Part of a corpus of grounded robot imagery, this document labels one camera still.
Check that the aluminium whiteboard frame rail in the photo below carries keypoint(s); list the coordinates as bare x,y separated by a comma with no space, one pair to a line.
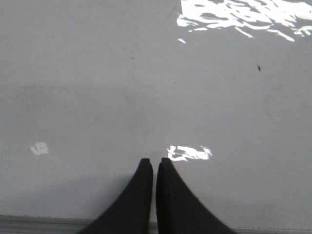
10,224

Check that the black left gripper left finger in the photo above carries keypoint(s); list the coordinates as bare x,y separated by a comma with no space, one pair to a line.
130,212

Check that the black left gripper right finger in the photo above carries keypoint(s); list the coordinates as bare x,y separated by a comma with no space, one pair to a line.
178,210

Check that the white whiteboard surface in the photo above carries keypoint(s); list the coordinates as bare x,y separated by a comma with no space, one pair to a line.
224,87

